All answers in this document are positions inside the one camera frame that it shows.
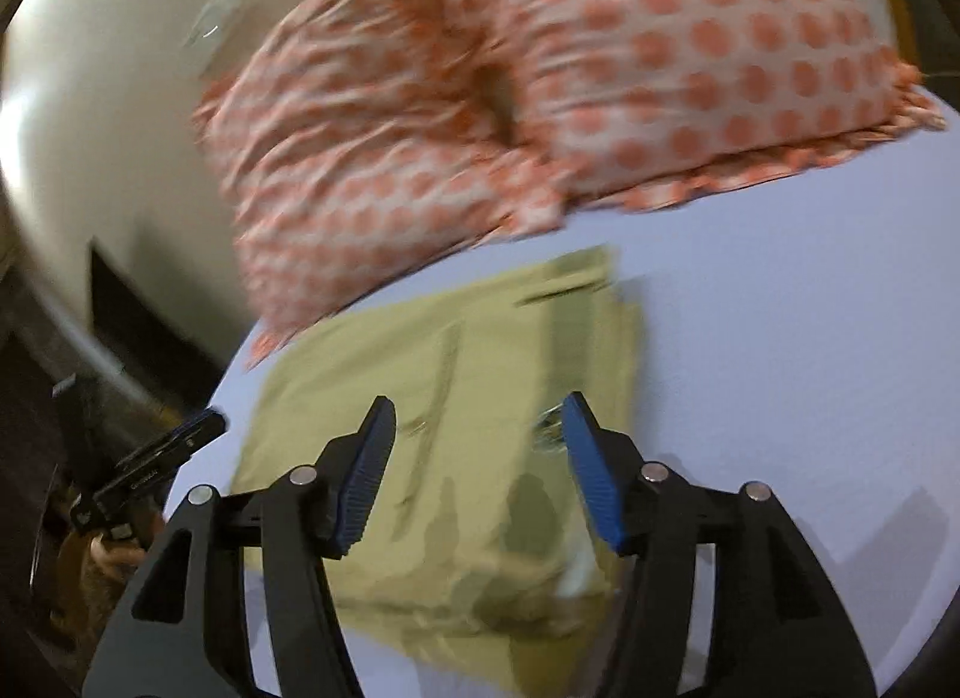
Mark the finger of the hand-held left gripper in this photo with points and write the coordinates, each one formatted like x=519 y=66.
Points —
x=191 y=432

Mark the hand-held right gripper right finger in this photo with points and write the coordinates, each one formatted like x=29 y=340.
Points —
x=592 y=473

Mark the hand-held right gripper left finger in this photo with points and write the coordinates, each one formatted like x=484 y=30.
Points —
x=365 y=477

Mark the olive green pants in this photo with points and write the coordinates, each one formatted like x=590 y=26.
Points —
x=465 y=398

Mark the person's left hand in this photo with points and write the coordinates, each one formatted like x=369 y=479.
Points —
x=112 y=563

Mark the white bed sheet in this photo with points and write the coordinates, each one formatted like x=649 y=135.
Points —
x=765 y=338

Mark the orange polka dot pillow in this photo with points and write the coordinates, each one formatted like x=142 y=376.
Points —
x=570 y=90

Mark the wall switch plate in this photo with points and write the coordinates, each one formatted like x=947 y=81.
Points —
x=214 y=19

